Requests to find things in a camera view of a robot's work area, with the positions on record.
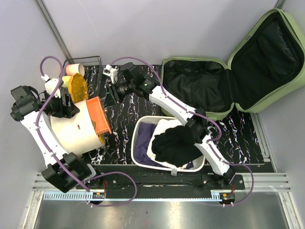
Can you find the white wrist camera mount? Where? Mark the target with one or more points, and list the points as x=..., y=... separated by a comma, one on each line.
x=50, y=84
x=110, y=72

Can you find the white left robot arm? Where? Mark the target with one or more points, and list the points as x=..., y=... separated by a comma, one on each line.
x=63, y=170

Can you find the black garment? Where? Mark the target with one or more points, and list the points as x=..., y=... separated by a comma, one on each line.
x=175, y=146

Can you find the black wire dish rack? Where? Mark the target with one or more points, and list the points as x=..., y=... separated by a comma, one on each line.
x=93, y=73

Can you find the white rectangular plastic basin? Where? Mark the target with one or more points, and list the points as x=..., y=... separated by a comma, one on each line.
x=134, y=143

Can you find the white grey cloth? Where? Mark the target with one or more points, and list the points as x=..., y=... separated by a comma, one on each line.
x=161, y=127

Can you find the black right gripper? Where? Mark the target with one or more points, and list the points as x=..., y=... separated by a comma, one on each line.
x=112, y=98

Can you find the green hard-shell suitcase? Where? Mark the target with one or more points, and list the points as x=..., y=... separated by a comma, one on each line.
x=267, y=65

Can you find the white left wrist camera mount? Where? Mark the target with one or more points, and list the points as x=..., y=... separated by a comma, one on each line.
x=50, y=84

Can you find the pink cup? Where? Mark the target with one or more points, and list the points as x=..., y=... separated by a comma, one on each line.
x=73, y=69

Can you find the navy blue garment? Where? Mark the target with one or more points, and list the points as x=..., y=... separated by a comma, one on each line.
x=145, y=135

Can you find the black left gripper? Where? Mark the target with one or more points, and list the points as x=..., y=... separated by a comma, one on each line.
x=66, y=111

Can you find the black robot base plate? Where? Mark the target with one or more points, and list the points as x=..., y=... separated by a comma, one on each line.
x=158, y=184

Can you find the white cylinder appliance orange lid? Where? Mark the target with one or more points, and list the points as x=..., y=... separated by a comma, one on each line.
x=83, y=132

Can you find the aluminium rail frame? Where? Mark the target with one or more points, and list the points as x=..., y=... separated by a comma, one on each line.
x=256, y=183

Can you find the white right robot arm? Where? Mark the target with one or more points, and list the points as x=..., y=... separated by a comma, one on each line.
x=193, y=120

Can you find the light green cup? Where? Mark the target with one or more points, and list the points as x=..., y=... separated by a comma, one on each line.
x=65, y=80

